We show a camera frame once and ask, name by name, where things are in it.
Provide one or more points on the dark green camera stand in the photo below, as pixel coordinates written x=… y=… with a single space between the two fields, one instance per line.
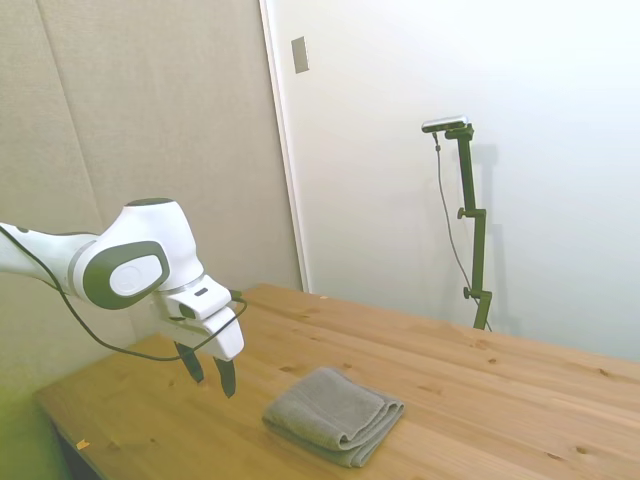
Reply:
x=474 y=225

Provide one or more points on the grey folded towel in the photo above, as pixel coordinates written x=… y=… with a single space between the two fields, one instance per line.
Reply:
x=335 y=415

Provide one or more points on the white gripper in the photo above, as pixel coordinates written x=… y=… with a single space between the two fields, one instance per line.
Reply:
x=227 y=335

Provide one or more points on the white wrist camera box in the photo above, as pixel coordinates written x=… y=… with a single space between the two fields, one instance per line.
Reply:
x=200 y=300

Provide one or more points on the silver exterior camera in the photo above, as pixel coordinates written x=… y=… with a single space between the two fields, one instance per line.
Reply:
x=445 y=123

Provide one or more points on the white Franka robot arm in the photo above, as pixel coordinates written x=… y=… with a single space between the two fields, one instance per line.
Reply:
x=135 y=250

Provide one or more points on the white door frame strip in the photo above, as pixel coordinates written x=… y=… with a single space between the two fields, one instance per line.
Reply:
x=285 y=150

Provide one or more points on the grey wall switch plate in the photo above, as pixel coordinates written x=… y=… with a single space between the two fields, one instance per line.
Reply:
x=300 y=55

